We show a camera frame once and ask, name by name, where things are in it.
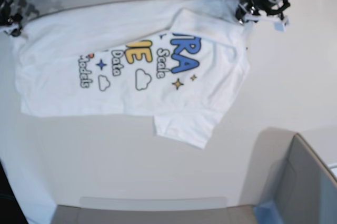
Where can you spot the grey storage bin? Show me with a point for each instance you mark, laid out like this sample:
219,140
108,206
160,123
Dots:
301,189

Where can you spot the white printed t-shirt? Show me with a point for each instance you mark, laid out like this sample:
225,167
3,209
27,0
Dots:
182,62

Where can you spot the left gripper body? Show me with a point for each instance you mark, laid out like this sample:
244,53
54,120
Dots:
267,14

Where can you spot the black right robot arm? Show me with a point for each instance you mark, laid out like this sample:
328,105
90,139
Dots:
10,24

